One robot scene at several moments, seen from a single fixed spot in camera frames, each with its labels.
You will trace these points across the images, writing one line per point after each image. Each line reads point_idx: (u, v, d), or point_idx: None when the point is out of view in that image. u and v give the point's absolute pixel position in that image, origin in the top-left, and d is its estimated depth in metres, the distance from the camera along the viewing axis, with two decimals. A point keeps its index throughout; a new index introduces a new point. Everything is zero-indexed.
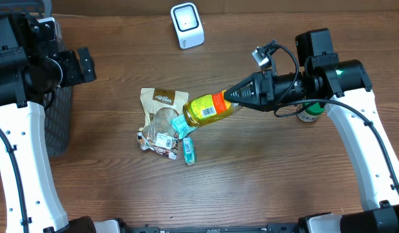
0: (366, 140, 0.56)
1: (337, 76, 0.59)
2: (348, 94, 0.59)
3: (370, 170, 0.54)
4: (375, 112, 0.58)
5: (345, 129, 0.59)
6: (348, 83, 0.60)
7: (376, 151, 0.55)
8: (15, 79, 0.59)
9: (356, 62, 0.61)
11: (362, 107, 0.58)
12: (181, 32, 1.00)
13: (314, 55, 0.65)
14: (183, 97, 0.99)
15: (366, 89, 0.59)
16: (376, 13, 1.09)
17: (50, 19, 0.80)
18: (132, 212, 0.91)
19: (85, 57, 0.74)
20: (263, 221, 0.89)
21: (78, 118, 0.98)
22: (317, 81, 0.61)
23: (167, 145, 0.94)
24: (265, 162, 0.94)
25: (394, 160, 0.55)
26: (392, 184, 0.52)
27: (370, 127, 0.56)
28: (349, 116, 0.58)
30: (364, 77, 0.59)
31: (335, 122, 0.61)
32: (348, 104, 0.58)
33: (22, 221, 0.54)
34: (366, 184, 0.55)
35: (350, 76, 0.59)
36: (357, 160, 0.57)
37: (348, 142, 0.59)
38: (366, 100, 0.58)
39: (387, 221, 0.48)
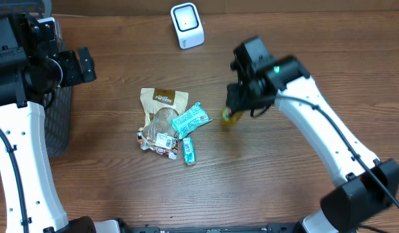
0: (316, 124, 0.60)
1: (277, 74, 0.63)
2: (290, 86, 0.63)
3: (330, 149, 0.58)
4: (319, 97, 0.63)
5: (300, 120, 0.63)
6: (290, 79, 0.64)
7: (328, 131, 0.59)
8: (15, 79, 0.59)
9: (291, 58, 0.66)
11: (306, 94, 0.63)
12: (182, 32, 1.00)
13: (252, 61, 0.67)
14: (183, 97, 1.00)
15: (304, 77, 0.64)
16: (376, 13, 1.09)
17: (50, 19, 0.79)
18: (132, 212, 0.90)
19: (85, 57, 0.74)
20: (264, 221, 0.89)
21: (78, 118, 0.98)
22: (262, 83, 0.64)
23: (167, 145, 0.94)
24: (264, 162, 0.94)
25: (347, 134, 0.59)
26: (351, 157, 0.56)
27: (319, 110, 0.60)
28: (297, 105, 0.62)
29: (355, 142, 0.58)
30: (302, 69, 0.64)
31: (290, 114, 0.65)
32: (293, 94, 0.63)
33: (22, 221, 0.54)
34: (332, 164, 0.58)
35: (289, 72, 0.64)
36: (318, 145, 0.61)
37: (305, 130, 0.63)
38: (308, 87, 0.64)
39: (356, 191, 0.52)
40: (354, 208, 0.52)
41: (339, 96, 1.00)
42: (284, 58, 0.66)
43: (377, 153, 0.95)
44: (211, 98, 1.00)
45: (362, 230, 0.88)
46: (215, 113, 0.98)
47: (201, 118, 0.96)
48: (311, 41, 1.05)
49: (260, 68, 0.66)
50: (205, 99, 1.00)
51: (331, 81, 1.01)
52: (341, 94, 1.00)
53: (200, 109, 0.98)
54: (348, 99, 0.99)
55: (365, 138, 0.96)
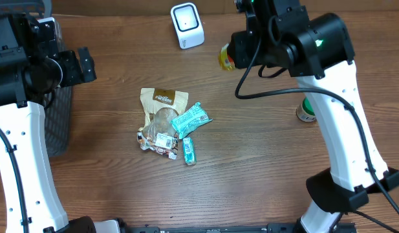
0: (344, 125, 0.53)
1: (317, 48, 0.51)
2: (328, 71, 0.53)
3: (348, 154, 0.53)
4: (355, 92, 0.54)
5: (324, 114, 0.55)
6: (328, 57, 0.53)
7: (354, 134, 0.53)
8: (15, 79, 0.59)
9: (335, 24, 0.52)
11: (343, 88, 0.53)
12: (181, 32, 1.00)
13: (279, 15, 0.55)
14: (183, 97, 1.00)
15: (348, 63, 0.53)
16: (376, 13, 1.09)
17: (50, 19, 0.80)
18: (132, 212, 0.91)
19: (85, 57, 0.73)
20: (263, 221, 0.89)
21: (78, 118, 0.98)
22: (291, 52, 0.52)
23: (167, 145, 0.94)
24: (264, 162, 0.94)
25: (370, 140, 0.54)
26: (365, 168, 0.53)
27: (352, 112, 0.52)
28: (329, 100, 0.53)
29: (374, 151, 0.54)
30: (346, 46, 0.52)
31: (313, 102, 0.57)
32: (328, 86, 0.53)
33: (22, 221, 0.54)
34: (341, 166, 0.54)
35: (330, 48, 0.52)
36: (335, 143, 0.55)
37: (325, 123, 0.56)
38: (348, 76, 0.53)
39: (360, 204, 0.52)
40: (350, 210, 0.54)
41: None
42: (328, 23, 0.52)
43: None
44: (211, 97, 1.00)
45: (362, 230, 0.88)
46: (215, 113, 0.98)
47: (201, 118, 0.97)
48: None
49: (288, 26, 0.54)
50: (205, 99, 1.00)
51: None
52: None
53: (200, 109, 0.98)
54: None
55: None
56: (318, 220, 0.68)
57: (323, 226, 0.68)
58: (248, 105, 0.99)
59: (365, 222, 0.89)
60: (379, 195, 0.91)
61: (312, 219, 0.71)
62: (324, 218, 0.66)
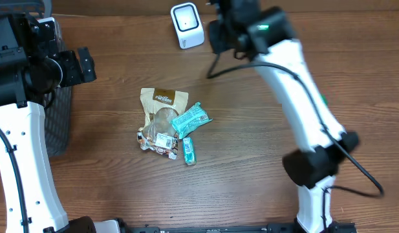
0: (295, 94, 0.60)
1: (262, 34, 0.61)
2: (274, 50, 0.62)
3: (302, 118, 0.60)
4: (301, 64, 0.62)
5: (279, 87, 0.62)
6: (272, 40, 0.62)
7: (304, 101, 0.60)
8: (15, 79, 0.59)
9: (275, 14, 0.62)
11: (288, 61, 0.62)
12: (181, 32, 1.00)
13: (235, 6, 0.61)
14: (183, 97, 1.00)
15: (290, 42, 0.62)
16: (376, 13, 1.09)
17: (50, 19, 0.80)
18: (132, 212, 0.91)
19: (85, 57, 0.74)
20: (263, 221, 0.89)
21: (78, 118, 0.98)
22: (244, 39, 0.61)
23: (167, 145, 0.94)
24: (264, 162, 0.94)
25: (321, 105, 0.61)
26: (321, 129, 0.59)
27: (299, 80, 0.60)
28: (279, 72, 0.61)
29: (326, 113, 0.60)
30: (287, 30, 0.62)
31: (269, 79, 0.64)
32: (275, 61, 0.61)
33: (22, 221, 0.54)
34: (301, 131, 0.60)
35: (273, 33, 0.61)
36: (290, 110, 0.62)
37: (282, 95, 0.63)
38: (291, 51, 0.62)
39: (319, 161, 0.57)
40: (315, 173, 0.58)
41: (339, 96, 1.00)
42: (269, 13, 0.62)
43: (377, 153, 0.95)
44: (211, 97, 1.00)
45: (362, 230, 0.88)
46: (215, 113, 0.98)
47: (201, 118, 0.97)
48: (312, 41, 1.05)
49: (244, 17, 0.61)
50: (205, 99, 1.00)
51: (331, 81, 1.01)
52: (341, 94, 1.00)
53: (200, 109, 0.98)
54: (349, 99, 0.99)
55: (365, 138, 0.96)
56: (308, 210, 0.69)
57: (315, 217, 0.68)
58: (248, 105, 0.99)
59: (365, 222, 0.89)
60: (379, 195, 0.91)
61: (304, 212, 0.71)
62: (312, 204, 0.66)
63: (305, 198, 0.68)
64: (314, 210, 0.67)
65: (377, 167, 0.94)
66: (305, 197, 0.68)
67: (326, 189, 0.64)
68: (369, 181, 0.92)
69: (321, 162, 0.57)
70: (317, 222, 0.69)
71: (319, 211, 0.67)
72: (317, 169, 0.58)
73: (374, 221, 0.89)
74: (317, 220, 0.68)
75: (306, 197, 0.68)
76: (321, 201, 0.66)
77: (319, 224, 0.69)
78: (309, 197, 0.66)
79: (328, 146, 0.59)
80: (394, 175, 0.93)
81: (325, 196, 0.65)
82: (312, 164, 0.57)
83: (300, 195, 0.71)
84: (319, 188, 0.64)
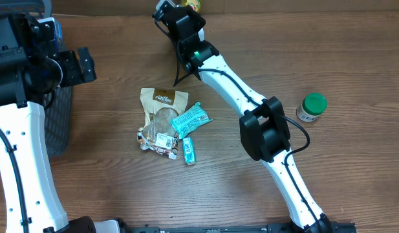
0: (225, 84, 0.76)
1: (196, 55, 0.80)
2: (207, 62, 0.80)
3: (233, 96, 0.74)
4: (225, 66, 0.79)
5: (215, 85, 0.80)
6: (205, 57, 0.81)
7: (232, 87, 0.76)
8: (15, 79, 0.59)
9: (207, 43, 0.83)
11: (216, 65, 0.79)
12: None
13: (182, 39, 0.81)
14: (183, 97, 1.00)
15: (216, 54, 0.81)
16: (376, 13, 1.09)
17: (50, 18, 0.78)
18: (132, 212, 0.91)
19: (85, 57, 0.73)
20: (264, 221, 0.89)
21: (78, 118, 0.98)
22: (189, 66, 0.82)
23: (167, 145, 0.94)
24: None
25: (244, 85, 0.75)
26: (247, 99, 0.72)
27: (224, 74, 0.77)
28: (210, 73, 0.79)
29: (249, 90, 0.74)
30: (213, 50, 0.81)
31: (210, 83, 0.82)
32: (207, 66, 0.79)
33: (22, 221, 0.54)
34: (236, 107, 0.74)
35: (205, 55, 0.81)
36: (228, 100, 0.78)
37: (220, 90, 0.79)
38: (217, 60, 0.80)
39: (250, 120, 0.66)
40: (253, 135, 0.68)
41: (339, 96, 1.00)
42: (203, 43, 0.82)
43: (377, 153, 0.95)
44: (211, 97, 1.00)
45: (363, 230, 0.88)
46: (215, 113, 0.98)
47: (201, 118, 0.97)
48: (312, 41, 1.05)
49: (187, 48, 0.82)
50: (205, 99, 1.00)
51: (331, 81, 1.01)
52: (341, 94, 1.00)
53: (200, 109, 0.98)
54: (349, 99, 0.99)
55: (365, 138, 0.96)
56: (288, 197, 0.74)
57: (296, 202, 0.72)
58: None
59: (365, 222, 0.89)
60: (379, 195, 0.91)
61: (289, 205, 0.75)
62: (286, 188, 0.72)
63: (280, 186, 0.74)
64: (291, 194, 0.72)
65: (377, 167, 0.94)
66: (279, 183, 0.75)
67: (286, 163, 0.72)
68: (370, 181, 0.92)
69: (253, 123, 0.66)
70: (303, 209, 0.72)
71: (295, 192, 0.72)
72: (249, 129, 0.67)
73: (374, 221, 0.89)
74: (301, 206, 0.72)
75: (279, 182, 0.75)
76: (290, 178, 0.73)
77: (308, 212, 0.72)
78: (279, 180, 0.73)
79: (257, 110, 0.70)
80: (394, 175, 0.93)
81: (290, 171, 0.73)
82: (244, 124, 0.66)
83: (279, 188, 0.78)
84: (278, 163, 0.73)
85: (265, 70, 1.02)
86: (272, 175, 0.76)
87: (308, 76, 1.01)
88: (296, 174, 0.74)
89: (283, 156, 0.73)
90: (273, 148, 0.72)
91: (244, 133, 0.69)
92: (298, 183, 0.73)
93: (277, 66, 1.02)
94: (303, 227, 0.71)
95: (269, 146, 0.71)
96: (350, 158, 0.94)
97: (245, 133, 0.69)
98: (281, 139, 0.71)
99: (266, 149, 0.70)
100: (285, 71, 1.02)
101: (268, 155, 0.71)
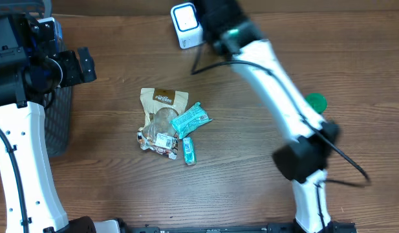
0: (271, 88, 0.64)
1: (231, 35, 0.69)
2: (246, 50, 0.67)
3: (281, 112, 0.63)
4: (272, 61, 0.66)
5: (257, 85, 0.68)
6: (243, 41, 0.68)
7: (281, 95, 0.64)
8: (15, 79, 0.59)
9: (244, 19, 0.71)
11: (261, 58, 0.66)
12: (181, 32, 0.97)
13: (209, 12, 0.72)
14: (183, 97, 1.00)
15: (263, 42, 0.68)
16: (376, 13, 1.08)
17: (51, 19, 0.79)
18: (132, 212, 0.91)
19: (85, 57, 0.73)
20: (263, 221, 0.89)
21: (77, 118, 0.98)
22: (218, 44, 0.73)
23: (167, 145, 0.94)
24: (264, 162, 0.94)
25: (299, 98, 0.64)
26: (300, 119, 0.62)
27: (272, 74, 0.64)
28: (251, 68, 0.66)
29: (305, 107, 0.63)
30: (259, 35, 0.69)
31: (249, 78, 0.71)
32: (247, 59, 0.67)
33: (22, 221, 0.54)
34: (284, 123, 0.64)
35: (243, 35, 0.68)
36: (272, 109, 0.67)
37: (261, 92, 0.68)
38: (262, 50, 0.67)
39: (303, 150, 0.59)
40: (301, 164, 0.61)
41: (339, 96, 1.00)
42: (238, 19, 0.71)
43: (377, 153, 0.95)
44: (211, 97, 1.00)
45: (362, 230, 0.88)
46: (215, 113, 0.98)
47: (201, 118, 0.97)
48: (312, 41, 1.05)
49: (217, 21, 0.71)
50: (205, 99, 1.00)
51: (331, 81, 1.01)
52: (341, 94, 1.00)
53: (200, 109, 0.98)
54: (349, 99, 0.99)
55: (365, 138, 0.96)
56: (305, 207, 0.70)
57: (312, 213, 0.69)
58: (248, 105, 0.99)
59: (365, 222, 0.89)
60: (378, 195, 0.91)
61: (302, 211, 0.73)
62: (308, 202, 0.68)
63: (300, 194, 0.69)
64: (310, 208, 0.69)
65: (377, 167, 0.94)
66: (301, 194, 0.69)
67: (318, 185, 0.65)
68: (370, 181, 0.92)
69: (305, 152, 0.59)
70: (315, 219, 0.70)
71: (314, 206, 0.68)
72: (302, 159, 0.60)
73: (374, 221, 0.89)
74: (315, 217, 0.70)
75: (302, 195, 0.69)
76: (315, 197, 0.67)
77: (318, 221, 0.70)
78: (304, 195, 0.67)
79: (309, 134, 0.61)
80: (394, 175, 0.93)
81: (319, 191, 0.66)
82: (296, 154, 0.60)
83: (295, 192, 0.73)
84: (310, 183, 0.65)
85: None
86: (296, 185, 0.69)
87: (307, 76, 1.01)
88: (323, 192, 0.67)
89: (317, 178, 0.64)
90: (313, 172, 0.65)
91: (291, 159, 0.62)
92: (322, 200, 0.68)
93: None
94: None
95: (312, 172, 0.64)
96: (350, 158, 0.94)
97: (292, 160, 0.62)
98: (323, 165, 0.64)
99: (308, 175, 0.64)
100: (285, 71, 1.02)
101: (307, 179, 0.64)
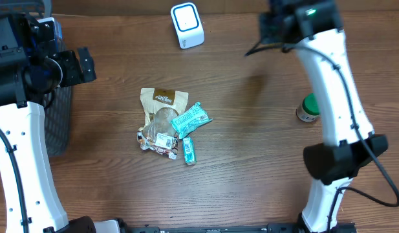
0: (332, 85, 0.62)
1: (308, 14, 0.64)
2: (319, 36, 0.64)
3: (333, 112, 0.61)
4: (342, 56, 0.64)
5: (315, 74, 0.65)
6: (319, 24, 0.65)
7: (339, 94, 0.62)
8: (15, 79, 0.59)
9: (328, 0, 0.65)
11: (332, 50, 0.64)
12: (182, 32, 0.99)
13: None
14: (183, 97, 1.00)
15: (335, 31, 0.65)
16: (376, 13, 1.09)
17: (50, 19, 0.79)
18: (132, 212, 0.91)
19: (85, 57, 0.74)
20: (264, 221, 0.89)
21: (78, 117, 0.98)
22: (290, 19, 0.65)
23: (167, 145, 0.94)
24: (264, 162, 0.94)
25: (355, 101, 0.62)
26: (351, 125, 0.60)
27: (338, 72, 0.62)
28: (319, 59, 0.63)
29: (359, 111, 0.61)
30: (335, 21, 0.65)
31: (307, 65, 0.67)
32: (319, 48, 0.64)
33: (22, 221, 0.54)
34: (329, 122, 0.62)
35: (319, 18, 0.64)
36: (321, 101, 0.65)
37: (316, 83, 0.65)
38: (335, 41, 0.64)
39: (342, 156, 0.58)
40: (334, 169, 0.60)
41: None
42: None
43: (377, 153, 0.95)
44: (211, 97, 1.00)
45: (363, 230, 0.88)
46: (215, 113, 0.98)
47: (201, 118, 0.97)
48: None
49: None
50: (205, 99, 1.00)
51: None
52: None
53: (200, 109, 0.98)
54: None
55: None
56: (315, 207, 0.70)
57: (321, 214, 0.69)
58: (248, 105, 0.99)
59: (365, 222, 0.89)
60: (379, 195, 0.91)
61: (310, 210, 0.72)
62: (322, 203, 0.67)
63: (315, 194, 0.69)
64: (322, 208, 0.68)
65: (377, 167, 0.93)
66: (317, 195, 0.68)
67: (340, 189, 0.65)
68: (370, 181, 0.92)
69: (343, 158, 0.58)
70: (321, 221, 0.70)
71: (326, 208, 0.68)
72: (337, 164, 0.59)
73: (374, 221, 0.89)
74: (323, 219, 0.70)
75: (317, 197, 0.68)
76: (332, 199, 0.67)
77: (323, 222, 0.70)
78: (321, 196, 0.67)
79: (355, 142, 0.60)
80: (394, 175, 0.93)
81: (337, 196, 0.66)
82: (334, 158, 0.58)
83: (311, 191, 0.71)
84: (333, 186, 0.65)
85: (265, 70, 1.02)
86: (315, 182, 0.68)
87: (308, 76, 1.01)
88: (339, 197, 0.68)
89: (341, 182, 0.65)
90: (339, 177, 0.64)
91: (324, 160, 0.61)
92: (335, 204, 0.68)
93: (277, 66, 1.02)
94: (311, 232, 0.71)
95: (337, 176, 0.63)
96: None
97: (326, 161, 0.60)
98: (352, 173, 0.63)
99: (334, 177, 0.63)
100: (285, 71, 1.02)
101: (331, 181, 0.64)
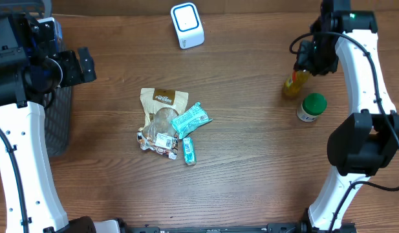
0: (360, 66, 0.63)
1: (350, 18, 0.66)
2: (356, 31, 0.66)
3: (358, 87, 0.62)
4: (374, 50, 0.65)
5: (346, 59, 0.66)
6: (358, 26, 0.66)
7: (366, 76, 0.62)
8: (15, 79, 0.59)
9: (370, 13, 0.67)
11: (365, 42, 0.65)
12: (182, 32, 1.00)
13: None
14: (183, 97, 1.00)
15: (371, 31, 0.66)
16: (376, 13, 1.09)
17: (50, 19, 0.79)
18: (132, 212, 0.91)
19: (85, 57, 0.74)
20: (264, 221, 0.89)
21: (77, 117, 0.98)
22: (333, 22, 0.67)
23: (167, 145, 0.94)
24: (264, 162, 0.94)
25: (381, 84, 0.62)
26: (374, 99, 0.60)
27: (368, 57, 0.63)
28: (352, 47, 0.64)
29: (384, 92, 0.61)
30: (372, 23, 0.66)
31: (339, 53, 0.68)
32: (354, 37, 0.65)
33: (22, 221, 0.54)
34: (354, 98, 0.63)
35: (360, 23, 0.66)
36: (348, 83, 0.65)
37: (346, 68, 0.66)
38: (370, 37, 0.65)
39: (363, 123, 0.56)
40: (354, 140, 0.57)
41: (339, 96, 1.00)
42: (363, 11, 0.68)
43: None
44: (211, 97, 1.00)
45: (363, 230, 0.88)
46: (215, 113, 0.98)
47: (202, 118, 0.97)
48: None
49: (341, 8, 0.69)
50: (206, 99, 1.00)
51: (331, 81, 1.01)
52: (342, 94, 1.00)
53: (200, 109, 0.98)
54: None
55: None
56: (324, 200, 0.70)
57: (328, 209, 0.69)
58: (248, 105, 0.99)
59: (365, 222, 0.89)
60: (379, 195, 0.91)
61: (319, 203, 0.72)
62: (332, 197, 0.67)
63: (328, 187, 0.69)
64: (330, 203, 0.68)
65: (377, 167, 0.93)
66: (329, 188, 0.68)
67: (352, 186, 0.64)
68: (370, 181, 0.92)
69: (365, 127, 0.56)
70: (326, 217, 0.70)
71: (334, 204, 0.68)
72: (357, 133, 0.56)
73: (374, 221, 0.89)
74: (328, 215, 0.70)
75: (328, 189, 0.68)
76: (341, 196, 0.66)
77: (328, 219, 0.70)
78: (332, 189, 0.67)
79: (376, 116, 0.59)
80: (394, 175, 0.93)
81: (348, 194, 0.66)
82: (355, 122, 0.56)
83: (325, 184, 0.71)
84: (346, 180, 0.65)
85: (265, 71, 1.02)
86: (332, 173, 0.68)
87: None
88: (352, 197, 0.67)
89: (355, 177, 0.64)
90: (359, 166, 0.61)
91: (347, 131, 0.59)
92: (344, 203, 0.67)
93: (277, 66, 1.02)
94: (313, 226, 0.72)
95: (357, 162, 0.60)
96: None
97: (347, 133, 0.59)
98: (373, 164, 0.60)
99: (353, 162, 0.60)
100: (285, 71, 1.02)
101: (348, 166, 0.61)
